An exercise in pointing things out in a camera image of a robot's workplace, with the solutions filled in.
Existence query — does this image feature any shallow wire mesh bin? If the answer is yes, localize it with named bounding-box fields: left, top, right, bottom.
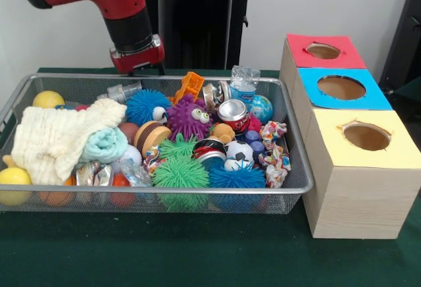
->
left=0, top=72, right=315, bottom=215

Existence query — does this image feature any blue spiky ball with eyes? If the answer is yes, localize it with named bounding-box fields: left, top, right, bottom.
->
left=126, top=89, right=174, bottom=126
left=207, top=161, right=266, bottom=211

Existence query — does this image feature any yellow foam ball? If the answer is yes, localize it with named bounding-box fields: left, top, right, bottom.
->
left=32, top=90, right=66, bottom=109
left=0, top=167, right=34, bottom=206

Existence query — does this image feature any light blue cloth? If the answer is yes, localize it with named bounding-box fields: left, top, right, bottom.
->
left=78, top=127, right=130, bottom=165

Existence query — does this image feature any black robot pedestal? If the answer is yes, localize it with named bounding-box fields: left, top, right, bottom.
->
left=141, top=0, right=266, bottom=70

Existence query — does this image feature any cream white waffle cloth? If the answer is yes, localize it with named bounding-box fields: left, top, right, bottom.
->
left=11, top=98, right=128, bottom=186

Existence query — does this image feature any dark green side tablecloth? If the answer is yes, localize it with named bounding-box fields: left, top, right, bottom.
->
left=378, top=76, right=421, bottom=136

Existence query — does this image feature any toy hamburger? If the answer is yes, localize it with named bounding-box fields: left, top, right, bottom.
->
left=133, top=120, right=172, bottom=157

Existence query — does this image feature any purple spiky ball with eyes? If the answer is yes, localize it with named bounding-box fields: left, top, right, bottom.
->
left=166, top=94, right=214, bottom=140

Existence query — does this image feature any black upright panel stand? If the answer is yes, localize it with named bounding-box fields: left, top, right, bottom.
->
left=378, top=0, right=421, bottom=87

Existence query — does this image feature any large green spiky ball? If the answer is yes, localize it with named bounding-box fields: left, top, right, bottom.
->
left=151, top=157, right=211, bottom=211

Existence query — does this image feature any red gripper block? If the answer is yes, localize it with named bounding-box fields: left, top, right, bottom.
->
left=109, top=38, right=166, bottom=77

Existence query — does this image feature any wooden box with three holes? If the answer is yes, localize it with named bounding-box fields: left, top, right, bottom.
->
left=278, top=33, right=421, bottom=240

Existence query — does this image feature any small soccer ball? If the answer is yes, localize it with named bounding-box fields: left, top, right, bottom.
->
left=224, top=140, right=255, bottom=171

